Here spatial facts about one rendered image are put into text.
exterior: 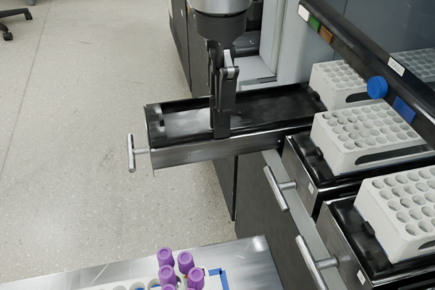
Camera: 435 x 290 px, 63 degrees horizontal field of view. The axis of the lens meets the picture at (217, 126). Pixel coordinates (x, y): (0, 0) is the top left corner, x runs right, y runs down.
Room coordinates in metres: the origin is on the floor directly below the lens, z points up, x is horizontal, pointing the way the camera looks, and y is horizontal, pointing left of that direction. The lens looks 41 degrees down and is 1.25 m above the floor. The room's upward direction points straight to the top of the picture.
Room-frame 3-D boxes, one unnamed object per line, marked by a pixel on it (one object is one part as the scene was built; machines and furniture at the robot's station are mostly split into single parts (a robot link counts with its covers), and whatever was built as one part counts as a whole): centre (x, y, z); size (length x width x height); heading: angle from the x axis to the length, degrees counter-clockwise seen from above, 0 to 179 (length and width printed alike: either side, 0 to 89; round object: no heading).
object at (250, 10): (0.98, -0.09, 0.85); 0.12 x 0.02 x 0.06; 14
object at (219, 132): (0.48, -0.01, 0.84); 0.03 x 0.01 x 0.07; 104
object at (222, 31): (0.50, 0.00, 1.00); 0.08 x 0.07 x 0.09; 14
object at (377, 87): (0.39, -0.21, 0.98); 0.03 x 0.01 x 0.03; 14
